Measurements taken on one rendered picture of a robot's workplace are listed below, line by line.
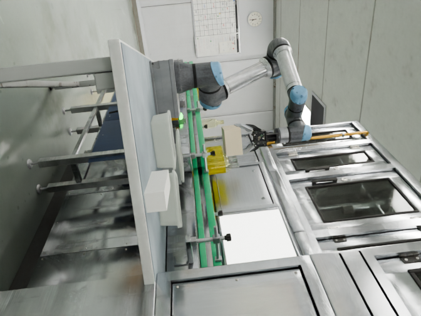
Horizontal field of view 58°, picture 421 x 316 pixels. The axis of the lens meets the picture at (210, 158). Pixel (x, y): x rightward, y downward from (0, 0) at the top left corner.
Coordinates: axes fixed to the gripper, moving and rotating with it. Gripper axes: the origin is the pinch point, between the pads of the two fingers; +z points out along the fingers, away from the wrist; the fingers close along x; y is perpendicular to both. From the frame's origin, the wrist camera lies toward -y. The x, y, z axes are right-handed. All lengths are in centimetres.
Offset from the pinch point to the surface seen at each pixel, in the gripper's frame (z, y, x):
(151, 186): 33, 62, 2
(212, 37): -28, -606, -113
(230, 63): -63, -626, -60
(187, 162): 24.1, -16.3, 11.6
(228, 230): 7.1, 2.3, 44.0
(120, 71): 36, 70, -33
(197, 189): 20.2, -5.8, 23.7
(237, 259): 6, 21, 50
